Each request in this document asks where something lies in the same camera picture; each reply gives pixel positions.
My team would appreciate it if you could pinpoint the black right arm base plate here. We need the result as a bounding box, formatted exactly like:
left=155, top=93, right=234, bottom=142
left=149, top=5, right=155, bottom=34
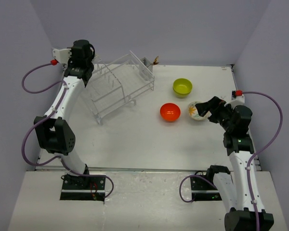
left=190, top=177, right=222, bottom=202

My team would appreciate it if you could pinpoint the grey cutlery holder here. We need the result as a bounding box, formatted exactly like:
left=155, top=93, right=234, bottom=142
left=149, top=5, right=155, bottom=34
left=141, top=57, right=153, bottom=73

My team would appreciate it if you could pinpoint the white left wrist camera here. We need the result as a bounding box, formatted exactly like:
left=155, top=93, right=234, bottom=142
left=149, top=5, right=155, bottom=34
left=53, top=48, right=71, bottom=64

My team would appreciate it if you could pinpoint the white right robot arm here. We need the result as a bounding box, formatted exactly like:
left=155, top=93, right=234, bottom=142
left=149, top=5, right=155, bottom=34
left=196, top=96, right=274, bottom=231

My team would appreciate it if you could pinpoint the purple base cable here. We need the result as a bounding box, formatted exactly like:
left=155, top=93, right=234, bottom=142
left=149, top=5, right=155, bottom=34
left=179, top=175, right=220, bottom=205
left=69, top=172, right=115, bottom=199

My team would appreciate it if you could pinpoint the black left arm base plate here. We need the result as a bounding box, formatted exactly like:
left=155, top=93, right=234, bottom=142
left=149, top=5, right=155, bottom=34
left=60, top=174, right=106, bottom=202

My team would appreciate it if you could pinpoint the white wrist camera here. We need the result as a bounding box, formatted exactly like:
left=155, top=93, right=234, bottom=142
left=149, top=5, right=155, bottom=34
left=53, top=48, right=71, bottom=64
left=225, top=90, right=245, bottom=108

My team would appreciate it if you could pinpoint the white wire dish rack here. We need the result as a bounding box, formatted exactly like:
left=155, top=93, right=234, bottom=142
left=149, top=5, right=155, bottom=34
left=81, top=52, right=155, bottom=125

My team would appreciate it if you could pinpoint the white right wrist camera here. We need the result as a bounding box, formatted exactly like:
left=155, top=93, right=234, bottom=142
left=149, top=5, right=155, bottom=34
left=225, top=90, right=245, bottom=108

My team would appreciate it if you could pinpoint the patterned beige bowl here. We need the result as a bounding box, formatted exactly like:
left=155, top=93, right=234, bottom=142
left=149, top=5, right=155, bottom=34
left=188, top=101, right=209, bottom=121

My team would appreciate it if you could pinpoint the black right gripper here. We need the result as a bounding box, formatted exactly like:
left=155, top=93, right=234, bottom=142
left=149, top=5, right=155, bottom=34
left=196, top=96, right=236, bottom=132

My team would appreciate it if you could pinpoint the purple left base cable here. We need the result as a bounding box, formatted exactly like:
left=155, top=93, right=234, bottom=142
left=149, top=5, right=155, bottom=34
left=69, top=172, right=115, bottom=199

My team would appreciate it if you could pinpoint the lime green bowl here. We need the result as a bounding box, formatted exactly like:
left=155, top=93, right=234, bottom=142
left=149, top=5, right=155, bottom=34
left=173, top=89, right=192, bottom=98
left=172, top=78, right=193, bottom=91

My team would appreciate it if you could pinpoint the brown wooden spoon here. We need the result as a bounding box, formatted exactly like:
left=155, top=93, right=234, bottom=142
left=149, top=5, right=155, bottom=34
left=152, top=56, right=159, bottom=65

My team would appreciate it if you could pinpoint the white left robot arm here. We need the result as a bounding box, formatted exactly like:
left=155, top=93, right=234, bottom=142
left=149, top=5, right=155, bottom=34
left=34, top=39, right=95, bottom=189

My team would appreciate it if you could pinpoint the orange bowl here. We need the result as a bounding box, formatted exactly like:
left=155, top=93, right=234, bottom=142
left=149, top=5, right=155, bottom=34
left=159, top=103, right=181, bottom=122

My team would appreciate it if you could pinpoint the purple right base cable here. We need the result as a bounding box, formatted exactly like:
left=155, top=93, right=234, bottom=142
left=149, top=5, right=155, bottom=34
left=179, top=175, right=220, bottom=205

